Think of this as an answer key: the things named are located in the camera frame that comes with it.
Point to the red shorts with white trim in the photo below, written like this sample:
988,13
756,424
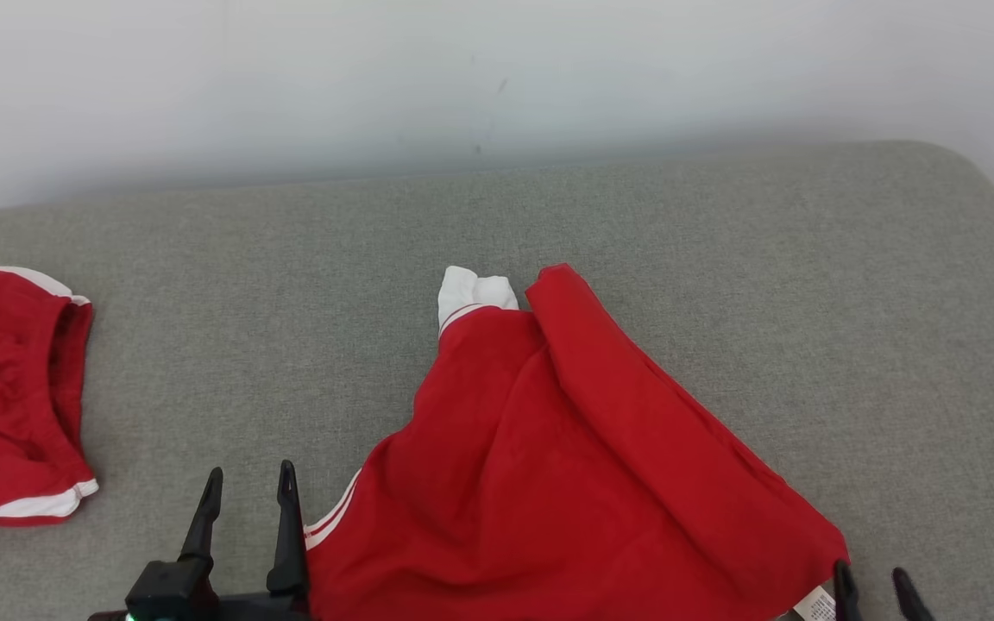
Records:
5,397

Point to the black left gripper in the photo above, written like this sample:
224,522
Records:
264,608

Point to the red shirt with white sleeves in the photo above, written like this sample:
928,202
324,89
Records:
566,483

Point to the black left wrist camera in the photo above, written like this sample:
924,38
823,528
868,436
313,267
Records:
171,591

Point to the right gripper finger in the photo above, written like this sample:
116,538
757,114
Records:
911,604
847,599

